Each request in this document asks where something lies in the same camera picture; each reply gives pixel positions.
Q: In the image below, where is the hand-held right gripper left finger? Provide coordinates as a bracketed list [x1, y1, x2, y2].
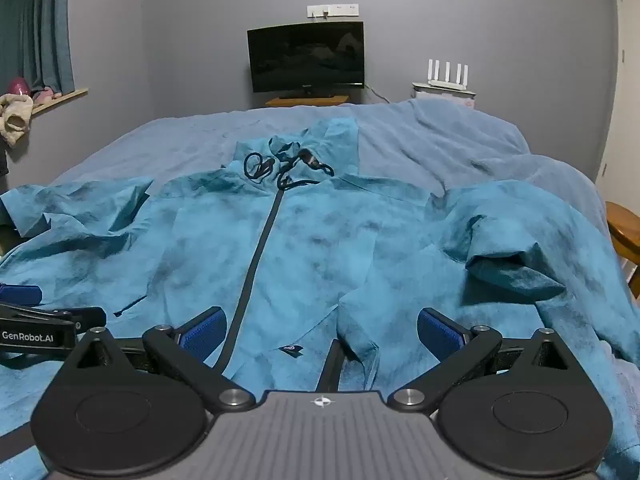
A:
[61, 305, 257, 414]

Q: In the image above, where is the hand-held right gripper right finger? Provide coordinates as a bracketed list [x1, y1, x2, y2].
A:
[387, 307, 577, 416]

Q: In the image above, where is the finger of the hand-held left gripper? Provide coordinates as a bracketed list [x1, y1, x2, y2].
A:
[0, 283, 44, 307]
[0, 303, 107, 334]

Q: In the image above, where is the teal zip jacket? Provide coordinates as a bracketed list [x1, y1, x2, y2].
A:
[0, 117, 640, 480]

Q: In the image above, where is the cream cloth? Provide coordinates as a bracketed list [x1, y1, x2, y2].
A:
[0, 92, 35, 149]

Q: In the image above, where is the blue bed blanket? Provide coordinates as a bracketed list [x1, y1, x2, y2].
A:
[47, 97, 640, 391]

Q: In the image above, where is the wooden windowsill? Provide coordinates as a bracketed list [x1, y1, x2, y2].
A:
[31, 87, 89, 117]

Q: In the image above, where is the wooden chair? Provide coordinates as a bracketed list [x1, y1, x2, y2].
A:
[605, 201, 640, 302]

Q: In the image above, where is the white box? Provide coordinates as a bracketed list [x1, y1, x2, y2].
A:
[411, 81, 476, 111]

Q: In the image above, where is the white router with antennas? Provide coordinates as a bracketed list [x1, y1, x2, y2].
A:
[426, 59, 471, 92]

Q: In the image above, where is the wooden television stand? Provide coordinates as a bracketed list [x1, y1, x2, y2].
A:
[265, 95, 349, 108]

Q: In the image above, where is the blue curtain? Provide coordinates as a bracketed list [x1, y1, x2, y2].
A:
[0, 0, 76, 97]

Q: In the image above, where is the black flat television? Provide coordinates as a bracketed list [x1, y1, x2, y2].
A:
[247, 21, 366, 98]

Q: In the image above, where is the white door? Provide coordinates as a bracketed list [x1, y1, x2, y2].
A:
[595, 0, 640, 211]

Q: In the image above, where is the black television cable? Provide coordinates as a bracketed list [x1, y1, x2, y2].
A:
[363, 81, 392, 104]

